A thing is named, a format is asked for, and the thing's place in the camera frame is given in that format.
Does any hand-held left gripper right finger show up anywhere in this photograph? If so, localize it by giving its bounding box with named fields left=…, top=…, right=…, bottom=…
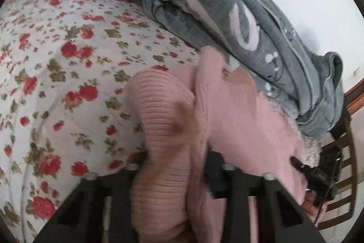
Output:
left=201, top=147, right=328, bottom=243

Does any floral bed sheet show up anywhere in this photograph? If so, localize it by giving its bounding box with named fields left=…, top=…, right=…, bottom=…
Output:
left=0, top=0, right=211, bottom=243

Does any person's right hand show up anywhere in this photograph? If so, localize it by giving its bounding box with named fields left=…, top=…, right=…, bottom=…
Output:
left=302, top=190, right=327, bottom=226

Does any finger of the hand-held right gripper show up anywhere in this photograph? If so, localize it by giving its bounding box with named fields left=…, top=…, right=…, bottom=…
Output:
left=289, top=156, right=313, bottom=176

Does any grey flower-print quilt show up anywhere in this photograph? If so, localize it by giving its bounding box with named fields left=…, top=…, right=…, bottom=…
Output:
left=15, top=0, right=345, bottom=140

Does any pink knit sweater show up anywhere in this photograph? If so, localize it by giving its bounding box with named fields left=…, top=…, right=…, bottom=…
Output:
left=124, top=45, right=319, bottom=243

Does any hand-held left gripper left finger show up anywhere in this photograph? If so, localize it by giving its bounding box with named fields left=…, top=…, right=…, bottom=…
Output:
left=33, top=150, right=151, bottom=243

